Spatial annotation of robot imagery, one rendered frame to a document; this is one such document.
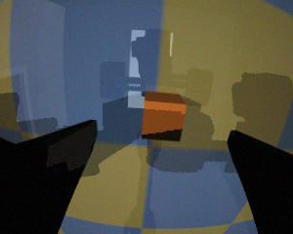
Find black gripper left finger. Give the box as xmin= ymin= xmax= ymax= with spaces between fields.
xmin=0 ymin=120 xmax=99 ymax=234

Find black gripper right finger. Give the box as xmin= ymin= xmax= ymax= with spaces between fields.
xmin=228 ymin=130 xmax=293 ymax=234

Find orange block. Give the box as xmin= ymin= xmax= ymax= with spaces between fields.
xmin=142 ymin=91 xmax=187 ymax=141

